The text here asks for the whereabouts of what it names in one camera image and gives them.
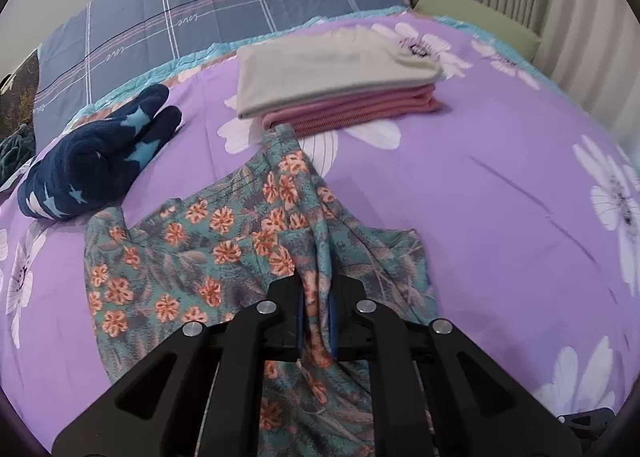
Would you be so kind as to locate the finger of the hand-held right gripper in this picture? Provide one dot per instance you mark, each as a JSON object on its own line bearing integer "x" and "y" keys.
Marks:
{"x": 587, "y": 424}

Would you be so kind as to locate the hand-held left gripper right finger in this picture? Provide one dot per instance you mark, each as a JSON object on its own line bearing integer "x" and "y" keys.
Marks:
{"x": 333, "y": 322}

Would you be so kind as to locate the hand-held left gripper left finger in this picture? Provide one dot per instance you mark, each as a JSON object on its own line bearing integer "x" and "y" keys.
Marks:
{"x": 298, "y": 317}

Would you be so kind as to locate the teal floral garment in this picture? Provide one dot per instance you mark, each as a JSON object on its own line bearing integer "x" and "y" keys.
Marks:
{"x": 200, "y": 237}

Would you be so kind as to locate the purple floral bedsheet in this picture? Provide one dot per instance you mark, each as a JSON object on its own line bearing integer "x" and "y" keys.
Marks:
{"x": 475, "y": 187}

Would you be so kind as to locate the pink folded cloth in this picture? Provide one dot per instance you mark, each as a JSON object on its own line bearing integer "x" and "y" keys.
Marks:
{"x": 360, "y": 109}

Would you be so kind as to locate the grey folded cloth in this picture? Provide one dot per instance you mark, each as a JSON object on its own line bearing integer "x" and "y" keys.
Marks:
{"x": 325, "y": 72}

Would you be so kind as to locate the navy star-print garment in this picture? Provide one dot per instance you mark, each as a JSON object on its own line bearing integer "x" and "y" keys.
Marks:
{"x": 90, "y": 162}

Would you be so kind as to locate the blue plaid pillow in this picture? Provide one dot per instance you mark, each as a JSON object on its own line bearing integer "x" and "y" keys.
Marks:
{"x": 200, "y": 2}

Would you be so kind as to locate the teal fuzzy blanket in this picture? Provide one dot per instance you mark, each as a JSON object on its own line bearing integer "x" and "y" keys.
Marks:
{"x": 9, "y": 154}

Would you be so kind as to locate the green cushion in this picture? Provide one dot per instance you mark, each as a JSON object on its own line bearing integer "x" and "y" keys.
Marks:
{"x": 475, "y": 19}

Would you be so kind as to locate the dark floral cushion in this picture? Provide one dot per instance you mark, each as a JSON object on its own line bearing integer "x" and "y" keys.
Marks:
{"x": 20, "y": 92}

